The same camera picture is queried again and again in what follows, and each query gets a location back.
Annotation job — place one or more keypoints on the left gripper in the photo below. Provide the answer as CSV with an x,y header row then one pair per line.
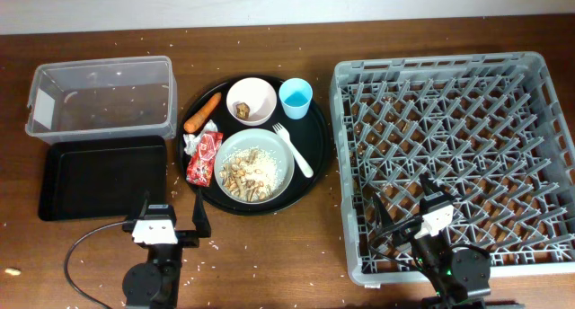
x,y
190,239

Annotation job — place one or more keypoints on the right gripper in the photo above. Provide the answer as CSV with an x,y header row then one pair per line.
x,y
384,219

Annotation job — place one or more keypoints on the red candy wrapper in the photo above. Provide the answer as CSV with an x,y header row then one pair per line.
x,y
201,166

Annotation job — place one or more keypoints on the white napkin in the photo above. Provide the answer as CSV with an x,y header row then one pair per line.
x,y
191,141

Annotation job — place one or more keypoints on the orange carrot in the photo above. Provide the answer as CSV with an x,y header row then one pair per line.
x,y
197,120

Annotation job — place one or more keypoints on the rice and nut leftovers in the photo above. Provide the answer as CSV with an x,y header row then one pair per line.
x,y
251,176

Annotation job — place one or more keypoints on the white plastic fork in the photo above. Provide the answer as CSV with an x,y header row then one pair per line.
x,y
303,165

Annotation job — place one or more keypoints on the grey plate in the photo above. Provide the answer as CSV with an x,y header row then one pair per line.
x,y
257,138

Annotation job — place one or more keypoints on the brown food scrap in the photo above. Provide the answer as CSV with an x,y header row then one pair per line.
x,y
242,111

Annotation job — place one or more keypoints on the pink bowl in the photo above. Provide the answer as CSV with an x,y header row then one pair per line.
x,y
256,94

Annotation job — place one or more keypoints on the light blue plastic cup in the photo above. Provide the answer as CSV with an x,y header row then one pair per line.
x,y
295,96

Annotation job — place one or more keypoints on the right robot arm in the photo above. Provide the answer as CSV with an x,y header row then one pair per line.
x,y
460,272

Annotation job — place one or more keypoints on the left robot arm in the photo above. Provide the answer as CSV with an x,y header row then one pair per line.
x,y
154,283

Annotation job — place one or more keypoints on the grey dishwasher rack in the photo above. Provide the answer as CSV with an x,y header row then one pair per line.
x,y
489,128

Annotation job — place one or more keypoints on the clear plastic waste bin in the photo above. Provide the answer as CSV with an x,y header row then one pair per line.
x,y
103,98

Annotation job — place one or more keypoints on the black rectangular tray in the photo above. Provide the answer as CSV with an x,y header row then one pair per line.
x,y
101,178

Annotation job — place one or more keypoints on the round black serving tray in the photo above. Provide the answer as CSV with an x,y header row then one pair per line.
x,y
309,135

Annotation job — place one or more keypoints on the peanut on table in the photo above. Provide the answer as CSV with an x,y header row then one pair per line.
x,y
12,272

